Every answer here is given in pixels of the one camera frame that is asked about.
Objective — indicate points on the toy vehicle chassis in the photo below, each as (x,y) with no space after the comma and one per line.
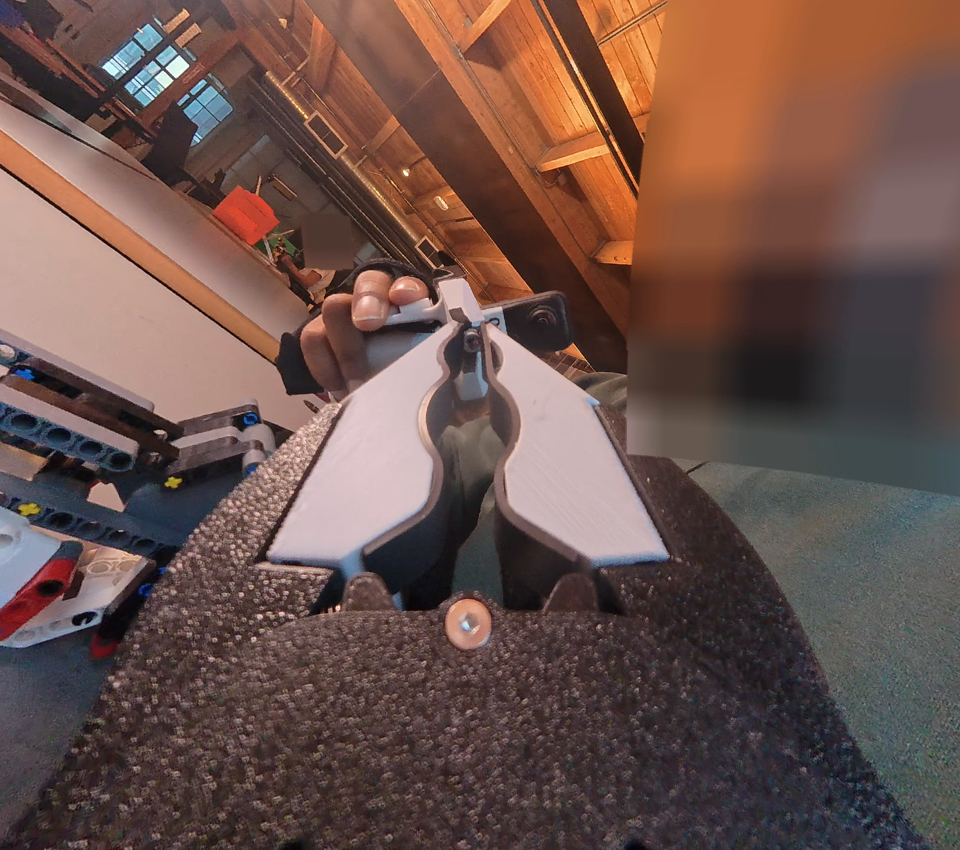
(75,445)

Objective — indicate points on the small grey bushing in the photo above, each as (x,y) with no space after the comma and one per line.
(470,341)

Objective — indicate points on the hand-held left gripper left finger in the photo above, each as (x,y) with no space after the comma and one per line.
(360,490)

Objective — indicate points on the window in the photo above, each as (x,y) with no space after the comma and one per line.
(165,78)

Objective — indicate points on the orange chair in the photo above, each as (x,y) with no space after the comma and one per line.
(245,213)

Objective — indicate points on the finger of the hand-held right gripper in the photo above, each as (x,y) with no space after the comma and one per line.
(462,296)
(474,383)

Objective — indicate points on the person's green sweatshirt torso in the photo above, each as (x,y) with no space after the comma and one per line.
(870,640)

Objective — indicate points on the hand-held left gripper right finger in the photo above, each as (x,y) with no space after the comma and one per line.
(585,483)

